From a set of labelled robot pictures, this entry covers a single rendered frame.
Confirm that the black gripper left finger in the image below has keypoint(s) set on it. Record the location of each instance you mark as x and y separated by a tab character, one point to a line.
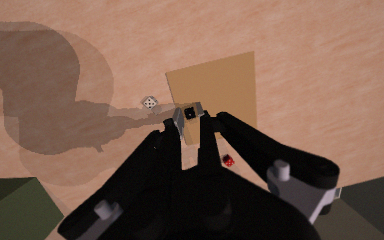
148	214

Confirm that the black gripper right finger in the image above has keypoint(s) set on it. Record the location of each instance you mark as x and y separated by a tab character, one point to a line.
305	180

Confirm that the tan square mat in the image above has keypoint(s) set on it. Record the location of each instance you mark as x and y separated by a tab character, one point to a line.
223	85

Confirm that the red die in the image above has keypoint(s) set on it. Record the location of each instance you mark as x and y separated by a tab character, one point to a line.
228	160

